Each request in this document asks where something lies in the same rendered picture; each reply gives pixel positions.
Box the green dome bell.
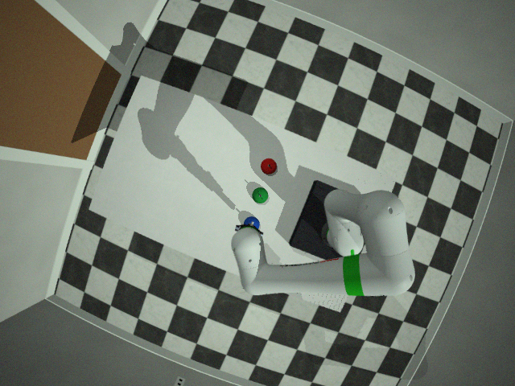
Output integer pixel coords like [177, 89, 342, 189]
[252, 187, 268, 203]

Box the blue dome bell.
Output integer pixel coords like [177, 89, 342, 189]
[244, 216, 260, 229]

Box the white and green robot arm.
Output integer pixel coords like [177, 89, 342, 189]
[231, 189, 415, 296]

